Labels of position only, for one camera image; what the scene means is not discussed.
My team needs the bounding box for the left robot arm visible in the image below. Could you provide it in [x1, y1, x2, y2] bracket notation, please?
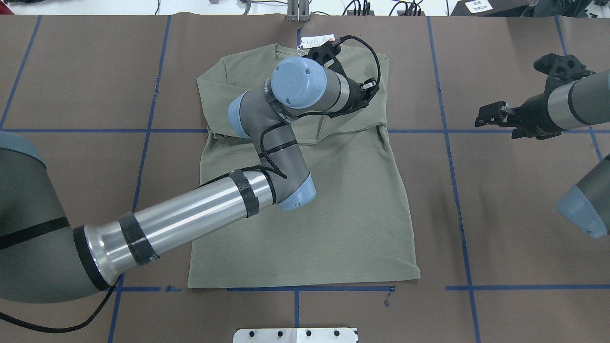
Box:
[0, 57, 381, 303]

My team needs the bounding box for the white metal mounting plate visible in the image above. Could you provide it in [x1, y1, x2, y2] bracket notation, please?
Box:
[233, 327, 359, 343]

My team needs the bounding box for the green long-sleeve shirt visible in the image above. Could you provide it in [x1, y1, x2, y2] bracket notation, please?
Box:
[187, 46, 421, 289]

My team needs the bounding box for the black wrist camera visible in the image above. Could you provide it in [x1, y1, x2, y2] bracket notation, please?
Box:
[533, 53, 595, 93]
[305, 41, 345, 76]

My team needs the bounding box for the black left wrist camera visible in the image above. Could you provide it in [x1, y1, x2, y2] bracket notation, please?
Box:
[305, 41, 345, 76]

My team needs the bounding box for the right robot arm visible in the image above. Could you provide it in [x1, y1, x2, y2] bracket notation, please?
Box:
[474, 70, 609, 239]

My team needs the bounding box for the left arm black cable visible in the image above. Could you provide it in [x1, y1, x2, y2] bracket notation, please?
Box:
[0, 35, 382, 333]

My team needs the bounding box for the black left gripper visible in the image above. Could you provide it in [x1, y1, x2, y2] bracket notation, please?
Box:
[344, 78, 379, 114]

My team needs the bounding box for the aluminium frame post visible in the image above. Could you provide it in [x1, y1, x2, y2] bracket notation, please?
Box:
[286, 0, 311, 22]

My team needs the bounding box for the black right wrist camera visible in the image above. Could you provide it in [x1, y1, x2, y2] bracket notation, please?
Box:
[533, 53, 595, 93]

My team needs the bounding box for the white shirt price tag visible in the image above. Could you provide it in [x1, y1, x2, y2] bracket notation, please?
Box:
[297, 33, 336, 50]

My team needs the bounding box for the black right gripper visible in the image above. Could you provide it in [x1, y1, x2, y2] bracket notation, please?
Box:
[475, 95, 562, 140]

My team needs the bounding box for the brown paper table cover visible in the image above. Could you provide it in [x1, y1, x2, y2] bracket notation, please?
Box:
[1, 13, 609, 343]

